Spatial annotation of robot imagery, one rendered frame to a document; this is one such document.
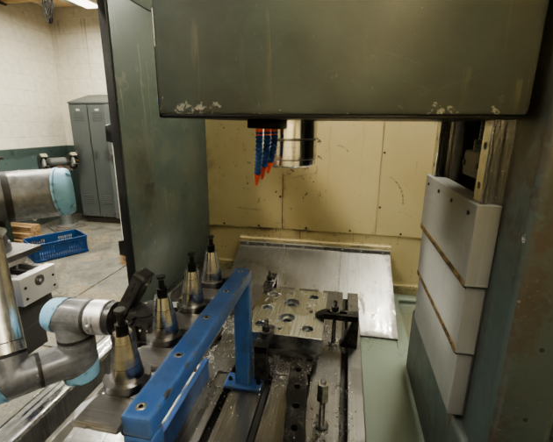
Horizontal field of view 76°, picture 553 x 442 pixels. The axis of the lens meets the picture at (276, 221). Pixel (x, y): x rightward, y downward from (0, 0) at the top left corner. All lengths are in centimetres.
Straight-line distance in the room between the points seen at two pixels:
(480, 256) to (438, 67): 39
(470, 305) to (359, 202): 125
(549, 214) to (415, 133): 136
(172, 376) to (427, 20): 67
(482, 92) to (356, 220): 146
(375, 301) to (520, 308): 118
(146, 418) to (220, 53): 58
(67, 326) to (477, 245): 87
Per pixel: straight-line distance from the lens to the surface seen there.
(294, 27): 69
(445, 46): 69
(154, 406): 52
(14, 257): 140
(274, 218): 210
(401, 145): 201
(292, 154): 92
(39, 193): 96
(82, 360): 93
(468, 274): 85
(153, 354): 63
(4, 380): 92
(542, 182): 72
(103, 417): 54
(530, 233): 74
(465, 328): 91
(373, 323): 181
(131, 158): 147
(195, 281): 71
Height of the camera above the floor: 157
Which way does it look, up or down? 15 degrees down
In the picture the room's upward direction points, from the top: straight up
